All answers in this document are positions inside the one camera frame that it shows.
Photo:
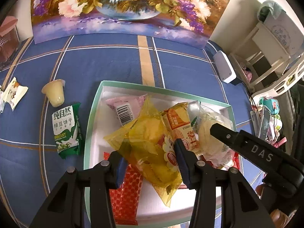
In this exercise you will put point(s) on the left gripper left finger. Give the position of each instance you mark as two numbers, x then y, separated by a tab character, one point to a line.
63	207

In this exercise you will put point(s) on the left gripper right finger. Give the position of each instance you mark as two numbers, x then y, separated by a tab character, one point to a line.
241	207

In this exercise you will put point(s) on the long red snack packet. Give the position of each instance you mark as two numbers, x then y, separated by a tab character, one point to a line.
125	200

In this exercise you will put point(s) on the green white biscuit packet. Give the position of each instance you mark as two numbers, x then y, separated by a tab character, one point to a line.
67	131

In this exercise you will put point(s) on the yellow chips bag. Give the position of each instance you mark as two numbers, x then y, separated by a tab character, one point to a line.
147	145

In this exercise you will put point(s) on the beige orange egg roll packet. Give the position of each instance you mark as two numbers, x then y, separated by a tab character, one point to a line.
177	121

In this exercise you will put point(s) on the pink snack packet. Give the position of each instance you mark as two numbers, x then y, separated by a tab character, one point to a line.
127	108

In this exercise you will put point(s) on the white green cracker packet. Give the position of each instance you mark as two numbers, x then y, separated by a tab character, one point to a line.
2	100

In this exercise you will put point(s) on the black smartphone on stand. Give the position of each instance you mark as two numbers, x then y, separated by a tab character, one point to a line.
264	123

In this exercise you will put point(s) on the teal rimmed white tray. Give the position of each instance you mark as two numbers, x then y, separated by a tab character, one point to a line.
103	121

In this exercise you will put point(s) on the white phone stand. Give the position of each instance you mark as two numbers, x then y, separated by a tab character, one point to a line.
256	121

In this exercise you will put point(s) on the teal toy figure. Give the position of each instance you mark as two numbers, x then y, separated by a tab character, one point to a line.
271	103

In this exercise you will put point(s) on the yellow jelly cup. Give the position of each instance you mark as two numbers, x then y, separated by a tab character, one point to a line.
54	92

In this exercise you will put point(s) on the blue plaid tablecloth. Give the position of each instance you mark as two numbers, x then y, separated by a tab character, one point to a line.
30	165

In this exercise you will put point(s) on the white rectangular device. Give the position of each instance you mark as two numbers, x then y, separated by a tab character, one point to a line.
224	67

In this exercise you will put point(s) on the white orange snack packet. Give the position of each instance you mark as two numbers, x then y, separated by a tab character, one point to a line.
14	93

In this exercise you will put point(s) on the white wooden shelf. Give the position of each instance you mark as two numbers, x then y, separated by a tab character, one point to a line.
269	60

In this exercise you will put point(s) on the pink wrapped flower bouquet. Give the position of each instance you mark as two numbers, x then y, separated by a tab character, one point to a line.
9	37

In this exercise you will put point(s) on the floral oil painting canvas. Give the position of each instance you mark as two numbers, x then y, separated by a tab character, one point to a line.
189	22

